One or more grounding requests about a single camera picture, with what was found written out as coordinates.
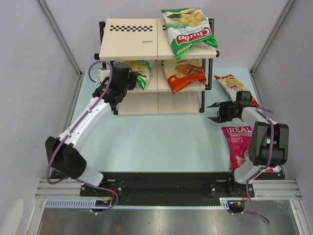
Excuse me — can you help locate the green Chuba chips bag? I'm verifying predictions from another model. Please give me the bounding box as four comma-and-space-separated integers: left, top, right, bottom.
161, 8, 218, 60
126, 60, 156, 90

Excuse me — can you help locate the red Chuba chips bag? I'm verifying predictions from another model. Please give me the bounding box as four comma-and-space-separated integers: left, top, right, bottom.
214, 74, 248, 102

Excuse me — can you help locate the pink Real chips bag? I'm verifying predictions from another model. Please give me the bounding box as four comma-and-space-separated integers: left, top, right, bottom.
222, 125, 274, 172

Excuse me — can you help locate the beige three-tier shelf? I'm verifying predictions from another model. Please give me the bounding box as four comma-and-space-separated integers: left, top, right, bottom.
94, 17, 221, 116

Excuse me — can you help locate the orange cassava chips bag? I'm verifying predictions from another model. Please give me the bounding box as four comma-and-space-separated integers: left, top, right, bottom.
163, 59, 206, 95

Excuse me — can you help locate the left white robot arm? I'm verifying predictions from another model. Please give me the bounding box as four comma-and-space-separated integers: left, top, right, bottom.
45, 62, 136, 196

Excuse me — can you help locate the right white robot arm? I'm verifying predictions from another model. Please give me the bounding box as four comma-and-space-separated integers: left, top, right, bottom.
209, 91, 290, 196

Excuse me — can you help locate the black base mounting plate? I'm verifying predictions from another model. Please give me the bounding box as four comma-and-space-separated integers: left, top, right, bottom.
79, 172, 255, 205

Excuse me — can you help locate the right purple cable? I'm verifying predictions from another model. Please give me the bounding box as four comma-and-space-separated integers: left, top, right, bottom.
246, 106, 274, 225

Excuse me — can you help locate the white slotted cable duct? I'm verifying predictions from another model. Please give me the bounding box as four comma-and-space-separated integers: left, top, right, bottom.
45, 198, 229, 210

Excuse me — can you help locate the aluminium rail frame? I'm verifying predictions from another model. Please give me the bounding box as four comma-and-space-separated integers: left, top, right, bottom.
27, 180, 313, 235

